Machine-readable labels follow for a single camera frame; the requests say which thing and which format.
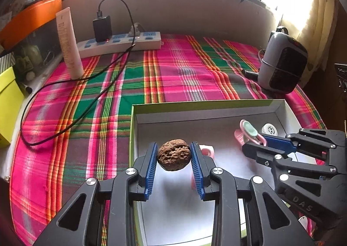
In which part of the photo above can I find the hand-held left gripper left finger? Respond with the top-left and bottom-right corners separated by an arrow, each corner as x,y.
33,142 -> 158,246

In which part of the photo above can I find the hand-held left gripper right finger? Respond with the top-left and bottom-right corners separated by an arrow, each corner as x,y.
190,142 -> 316,246

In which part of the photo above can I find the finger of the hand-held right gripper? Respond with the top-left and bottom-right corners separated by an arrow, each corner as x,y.
242,142 -> 347,182
259,127 -> 347,163

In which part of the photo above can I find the dark brown ridged walnut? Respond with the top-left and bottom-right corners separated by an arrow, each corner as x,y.
157,139 -> 192,172

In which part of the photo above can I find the pink clip with green pad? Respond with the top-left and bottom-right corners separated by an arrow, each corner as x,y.
234,119 -> 267,147

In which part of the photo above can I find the white cardboard box green rim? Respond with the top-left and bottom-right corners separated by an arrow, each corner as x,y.
129,99 -> 318,246

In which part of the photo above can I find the white round perforated cap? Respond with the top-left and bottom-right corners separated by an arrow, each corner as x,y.
262,124 -> 278,136

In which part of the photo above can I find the small black plug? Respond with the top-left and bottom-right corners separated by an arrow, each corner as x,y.
242,69 -> 260,79

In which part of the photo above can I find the white black small heater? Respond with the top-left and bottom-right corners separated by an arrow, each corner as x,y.
257,26 -> 309,94

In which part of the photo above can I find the pink green plaid cloth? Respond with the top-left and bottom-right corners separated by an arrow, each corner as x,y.
9,34 -> 327,246

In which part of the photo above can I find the white blue power strip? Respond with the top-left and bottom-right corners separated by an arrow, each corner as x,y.
77,31 -> 164,58

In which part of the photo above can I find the cream patterned curtain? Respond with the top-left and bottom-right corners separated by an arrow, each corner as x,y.
282,0 -> 339,73

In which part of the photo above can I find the black charger block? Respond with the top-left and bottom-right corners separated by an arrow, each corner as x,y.
93,15 -> 112,43

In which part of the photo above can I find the white cosmetic tube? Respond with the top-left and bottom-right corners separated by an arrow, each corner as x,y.
56,8 -> 84,79

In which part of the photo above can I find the yellow cardboard box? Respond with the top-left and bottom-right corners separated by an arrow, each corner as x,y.
0,67 -> 25,147

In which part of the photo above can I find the pale green object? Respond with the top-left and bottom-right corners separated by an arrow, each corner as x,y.
23,45 -> 42,65

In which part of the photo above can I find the grey striped box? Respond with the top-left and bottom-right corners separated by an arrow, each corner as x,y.
0,52 -> 16,73

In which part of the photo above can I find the white wall plug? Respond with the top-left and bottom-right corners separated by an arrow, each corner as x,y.
129,23 -> 145,38

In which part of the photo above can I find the black charger cable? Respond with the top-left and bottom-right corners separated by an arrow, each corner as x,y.
21,0 -> 136,146

